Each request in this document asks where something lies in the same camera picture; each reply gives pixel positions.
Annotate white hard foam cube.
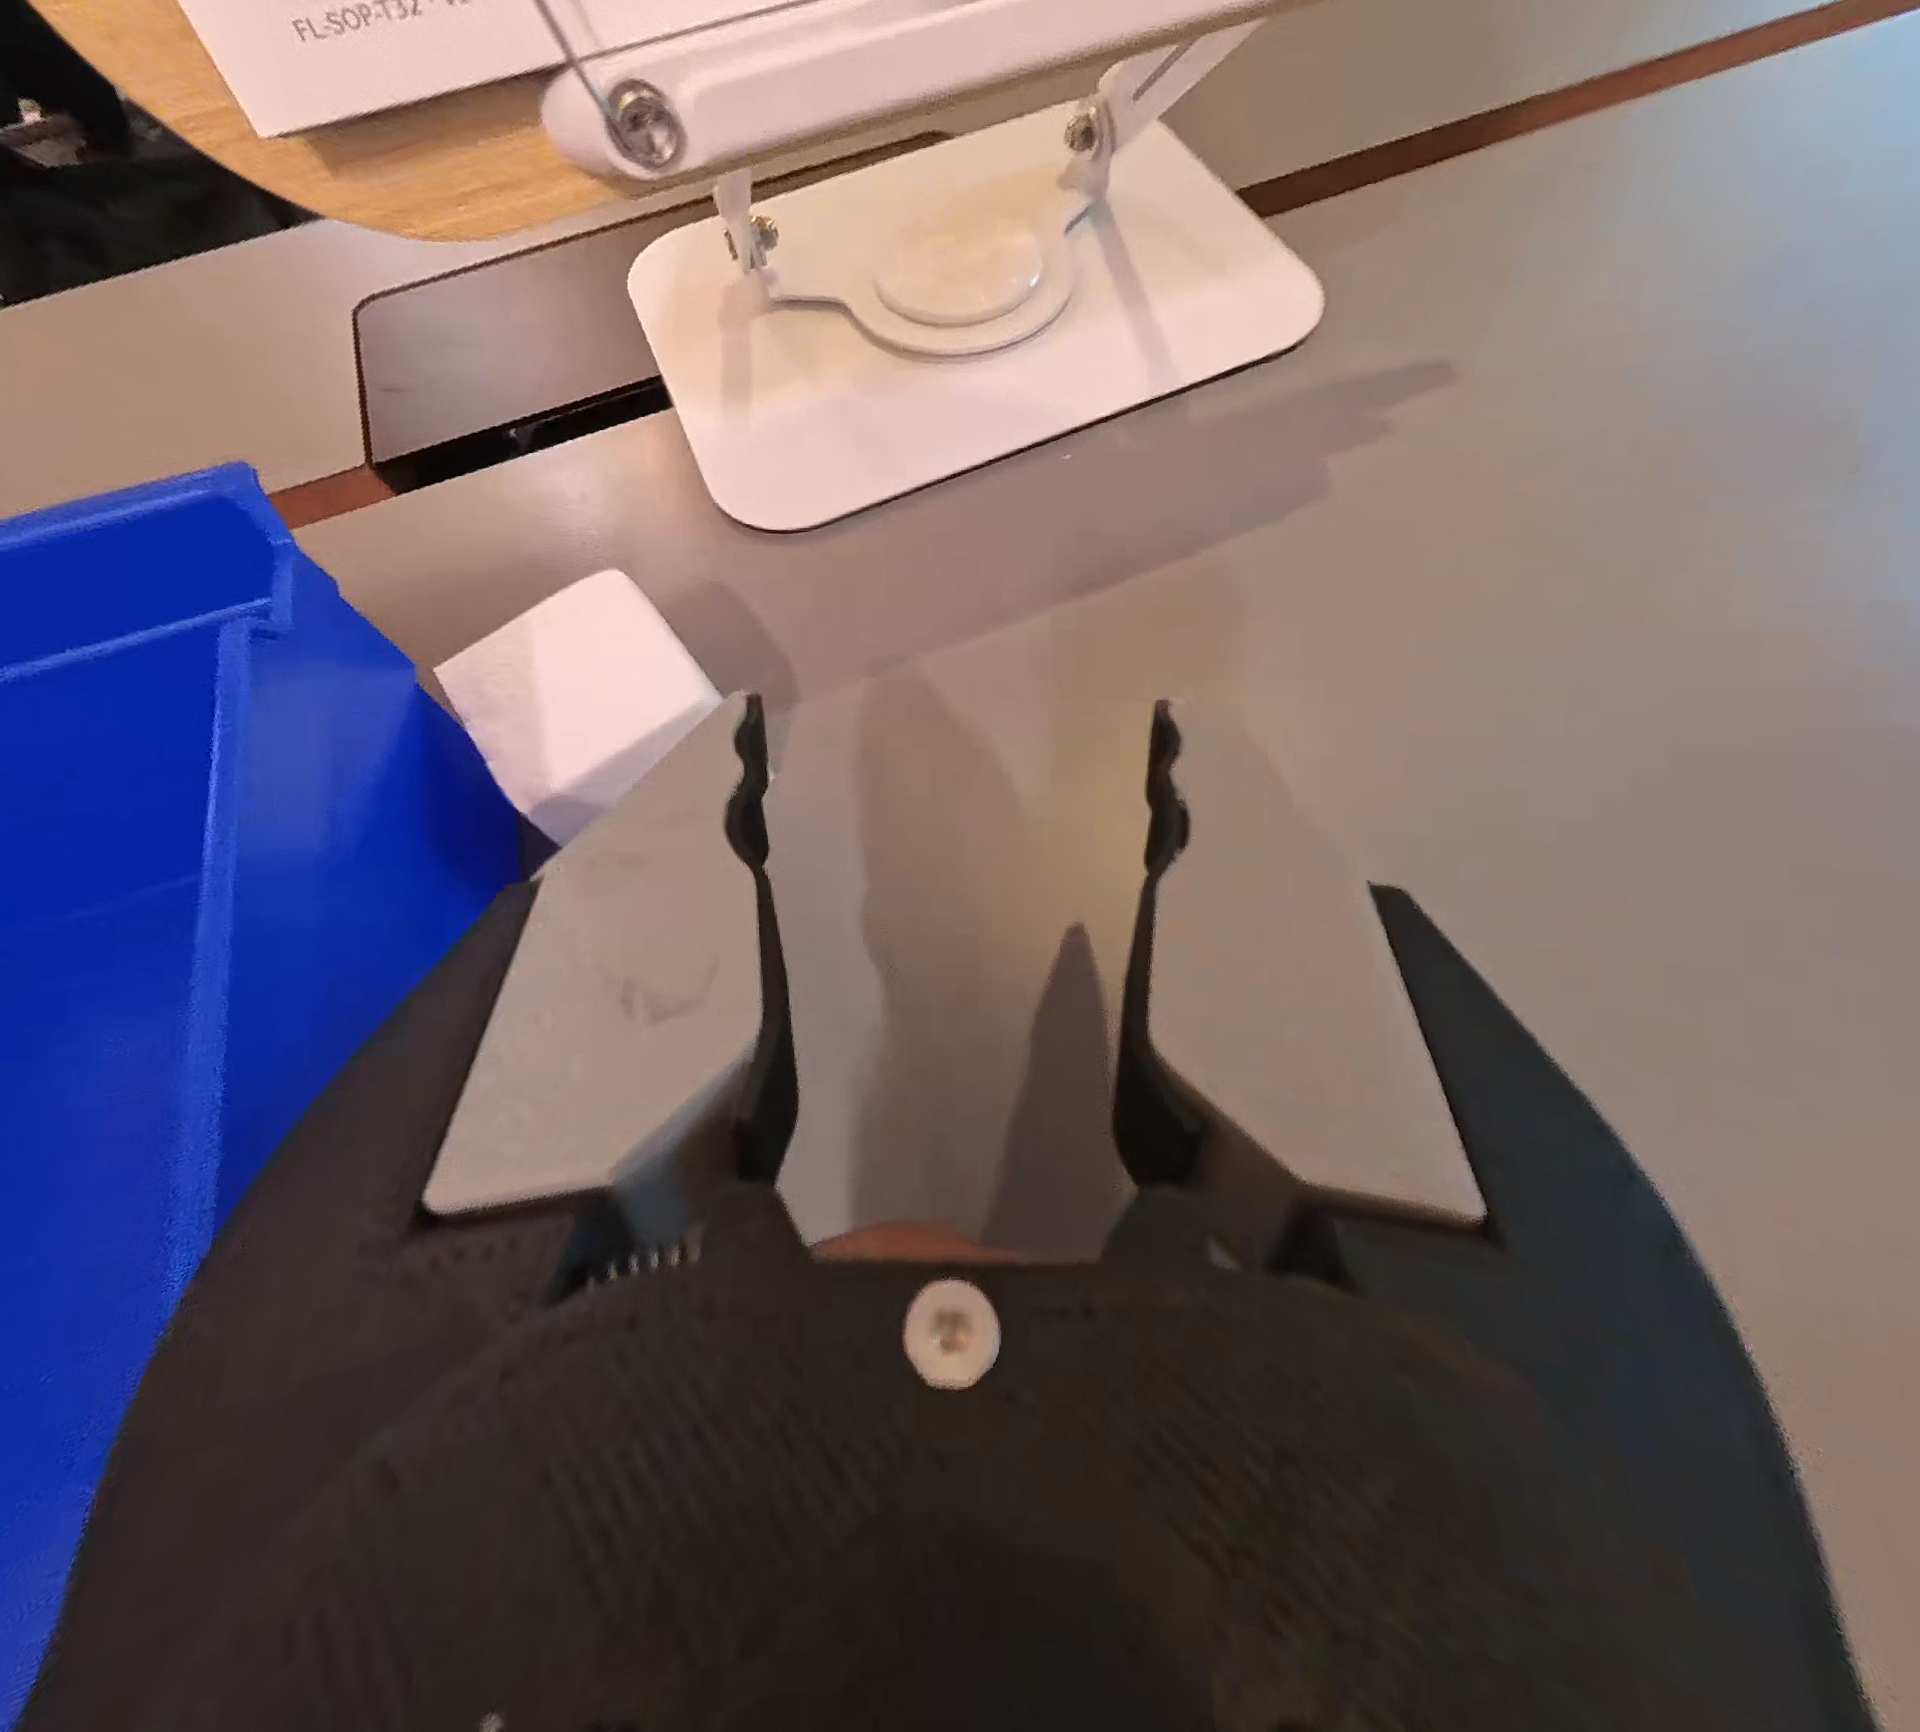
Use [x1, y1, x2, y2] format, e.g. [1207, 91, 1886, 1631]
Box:
[436, 569, 725, 850]

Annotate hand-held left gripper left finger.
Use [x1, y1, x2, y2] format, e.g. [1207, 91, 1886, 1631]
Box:
[420, 696, 799, 1233]

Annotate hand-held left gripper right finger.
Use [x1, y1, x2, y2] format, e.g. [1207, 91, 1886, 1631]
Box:
[1113, 698, 1490, 1268]

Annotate large blue plastic bin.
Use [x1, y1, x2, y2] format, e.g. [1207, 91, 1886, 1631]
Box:
[0, 461, 559, 1696]

